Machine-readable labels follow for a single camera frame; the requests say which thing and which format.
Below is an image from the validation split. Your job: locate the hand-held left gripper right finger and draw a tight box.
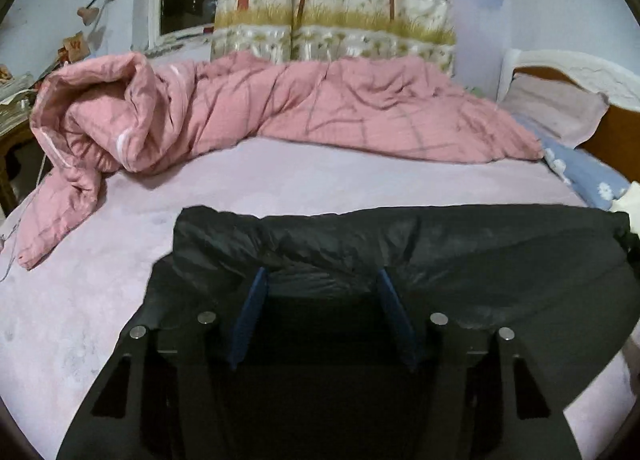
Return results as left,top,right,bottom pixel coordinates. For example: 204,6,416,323
375,267,583,460

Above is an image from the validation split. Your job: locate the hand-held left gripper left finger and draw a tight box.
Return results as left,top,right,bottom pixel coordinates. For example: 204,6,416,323
56,267,271,460

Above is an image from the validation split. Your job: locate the black jacket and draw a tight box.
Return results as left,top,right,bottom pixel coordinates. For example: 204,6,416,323
142,205,640,460

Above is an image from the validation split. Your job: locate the pile of white clothes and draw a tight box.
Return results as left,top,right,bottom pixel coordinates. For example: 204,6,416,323
609,181,640,235

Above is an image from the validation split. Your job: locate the bed with pink sheet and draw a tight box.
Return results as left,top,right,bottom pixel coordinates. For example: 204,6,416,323
0,132,640,460

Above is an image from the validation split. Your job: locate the pink checked quilt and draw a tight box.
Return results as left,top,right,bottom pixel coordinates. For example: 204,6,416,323
15,50,546,271

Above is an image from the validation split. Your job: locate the blue floral pillow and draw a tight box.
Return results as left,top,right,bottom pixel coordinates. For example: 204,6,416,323
525,122,632,213

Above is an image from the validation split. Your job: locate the pink pillow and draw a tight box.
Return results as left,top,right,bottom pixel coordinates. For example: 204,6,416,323
500,72,611,148

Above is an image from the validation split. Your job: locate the wooden headboard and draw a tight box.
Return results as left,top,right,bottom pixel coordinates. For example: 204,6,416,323
512,64,640,185

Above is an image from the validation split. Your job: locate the wooden desk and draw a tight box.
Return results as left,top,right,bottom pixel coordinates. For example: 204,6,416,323
0,114,37,213

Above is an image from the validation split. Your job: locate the white cloth on headboard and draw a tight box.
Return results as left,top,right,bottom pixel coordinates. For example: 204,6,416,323
497,47,640,113

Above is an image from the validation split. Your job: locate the small orange card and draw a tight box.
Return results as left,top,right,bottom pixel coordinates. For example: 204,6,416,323
57,32,90,63

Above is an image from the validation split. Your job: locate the wall lamp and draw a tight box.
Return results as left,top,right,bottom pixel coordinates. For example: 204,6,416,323
77,0,120,26

